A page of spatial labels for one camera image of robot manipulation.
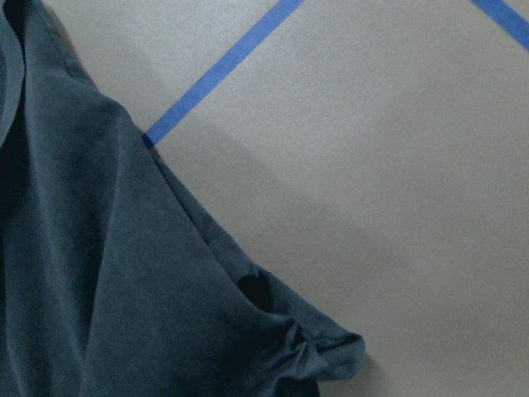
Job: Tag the black graphic t-shirt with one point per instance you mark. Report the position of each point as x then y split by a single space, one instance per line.
115 281

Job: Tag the brown paper table cover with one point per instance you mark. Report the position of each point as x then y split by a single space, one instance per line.
373 155

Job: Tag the blue tape line lengthwise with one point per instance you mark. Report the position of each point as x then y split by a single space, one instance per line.
260 31

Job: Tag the blue tape line crosswise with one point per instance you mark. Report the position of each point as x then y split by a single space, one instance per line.
507 18

